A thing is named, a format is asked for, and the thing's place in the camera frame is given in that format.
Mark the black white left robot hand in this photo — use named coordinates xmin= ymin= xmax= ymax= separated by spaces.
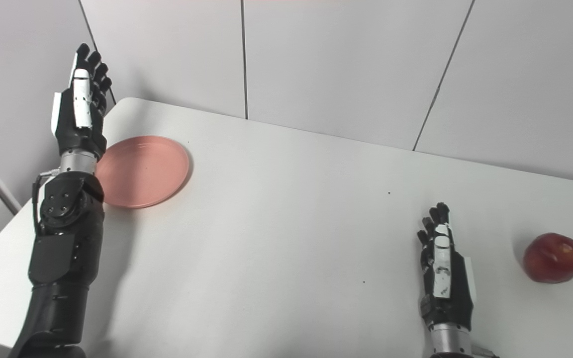
xmin=50 ymin=43 xmax=113 ymax=160

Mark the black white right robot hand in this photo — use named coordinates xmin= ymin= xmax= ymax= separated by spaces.
xmin=417 ymin=202 xmax=477 ymax=332

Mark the red apple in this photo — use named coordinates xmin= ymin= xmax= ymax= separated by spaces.
xmin=523 ymin=233 xmax=573 ymax=284

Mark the pink round plate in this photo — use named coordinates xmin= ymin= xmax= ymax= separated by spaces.
xmin=95 ymin=136 xmax=191 ymax=209

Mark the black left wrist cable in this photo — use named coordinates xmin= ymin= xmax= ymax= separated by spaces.
xmin=31 ymin=169 xmax=61 ymax=237

